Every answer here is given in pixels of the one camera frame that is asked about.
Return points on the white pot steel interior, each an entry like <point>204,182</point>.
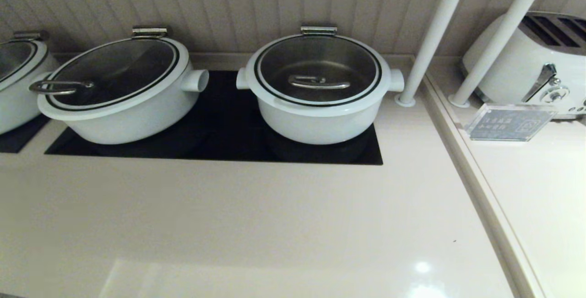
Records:
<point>18,110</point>
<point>320,128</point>
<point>132,124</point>

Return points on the large black induction cooktop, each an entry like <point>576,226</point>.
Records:
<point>219,119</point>

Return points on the white support pole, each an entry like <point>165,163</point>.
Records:
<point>499,37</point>
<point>435,28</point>

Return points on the clear acrylic sign holder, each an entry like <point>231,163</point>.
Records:
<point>512,121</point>

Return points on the white retro toaster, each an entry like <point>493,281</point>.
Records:
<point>512,73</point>

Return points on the small black induction cooktop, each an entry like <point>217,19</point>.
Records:
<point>18,140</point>

